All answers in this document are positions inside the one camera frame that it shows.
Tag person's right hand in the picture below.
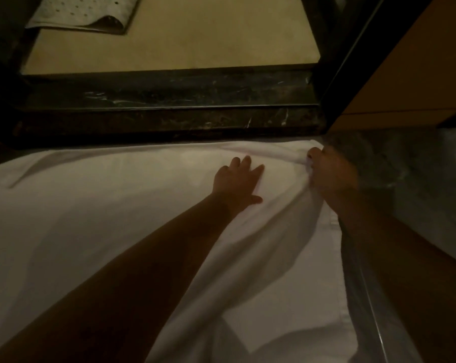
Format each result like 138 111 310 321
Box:
306 146 361 216

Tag person's left hand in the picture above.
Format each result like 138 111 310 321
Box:
211 154 266 216

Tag white towel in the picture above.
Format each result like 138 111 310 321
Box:
0 139 369 363

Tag person's left forearm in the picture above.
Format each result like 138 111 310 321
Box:
0 194 236 363

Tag black marble threshold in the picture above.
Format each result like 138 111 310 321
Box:
8 64 327 150

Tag perforated white bath mat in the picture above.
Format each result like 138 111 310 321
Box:
25 0 142 35

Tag black door frame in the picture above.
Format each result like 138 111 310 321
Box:
0 0 437 148

